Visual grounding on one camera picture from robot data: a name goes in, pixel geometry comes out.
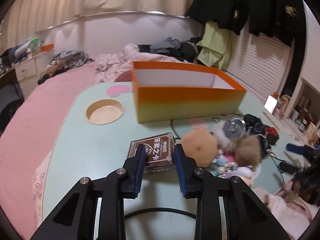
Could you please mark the pile of dark clothes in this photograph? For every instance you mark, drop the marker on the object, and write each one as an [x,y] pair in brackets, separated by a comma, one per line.
[180,50]

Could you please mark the orange cardboard box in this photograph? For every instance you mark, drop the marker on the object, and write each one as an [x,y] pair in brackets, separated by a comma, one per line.
[168,90]

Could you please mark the smartphone with lit screen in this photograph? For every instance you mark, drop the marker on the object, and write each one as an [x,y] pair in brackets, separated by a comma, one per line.
[270,104]

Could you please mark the white desk with drawers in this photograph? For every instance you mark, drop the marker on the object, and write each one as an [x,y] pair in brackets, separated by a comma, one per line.
[27,73]

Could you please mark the brown plush toy keychain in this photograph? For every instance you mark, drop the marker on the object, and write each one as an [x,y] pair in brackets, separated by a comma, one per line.
[200,145]

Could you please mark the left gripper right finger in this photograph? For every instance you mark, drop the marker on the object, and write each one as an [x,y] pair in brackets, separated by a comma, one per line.
[224,206]

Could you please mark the dark red pillow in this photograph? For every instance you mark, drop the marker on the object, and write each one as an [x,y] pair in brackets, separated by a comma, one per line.
[124,77]

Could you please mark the pink crumpled blanket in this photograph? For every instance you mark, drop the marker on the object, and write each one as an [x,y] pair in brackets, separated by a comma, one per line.
[110,66]

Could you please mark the beige curtain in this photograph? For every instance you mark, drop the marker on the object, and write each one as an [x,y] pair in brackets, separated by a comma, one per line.
[26,17]

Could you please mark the patterned clothes pile on bed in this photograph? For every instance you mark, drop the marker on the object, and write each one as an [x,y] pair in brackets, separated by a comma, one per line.
[63,62]

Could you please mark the white fluffy pompom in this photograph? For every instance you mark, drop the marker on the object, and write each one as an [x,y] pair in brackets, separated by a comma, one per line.
[229,133]

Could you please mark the tan fluffy pompom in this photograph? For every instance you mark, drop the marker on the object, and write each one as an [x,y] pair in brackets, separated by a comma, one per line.
[247,151]

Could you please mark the black hanging jacket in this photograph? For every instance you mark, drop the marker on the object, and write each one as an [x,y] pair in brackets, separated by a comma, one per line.
[273,18]

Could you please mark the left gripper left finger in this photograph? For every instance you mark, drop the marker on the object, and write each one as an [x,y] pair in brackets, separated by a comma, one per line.
[95,208]

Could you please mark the light green hanging garment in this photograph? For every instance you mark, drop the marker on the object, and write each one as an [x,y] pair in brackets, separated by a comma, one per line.
[215,47]

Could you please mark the brown card deck box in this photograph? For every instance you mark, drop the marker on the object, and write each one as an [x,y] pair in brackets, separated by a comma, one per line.
[159,151]

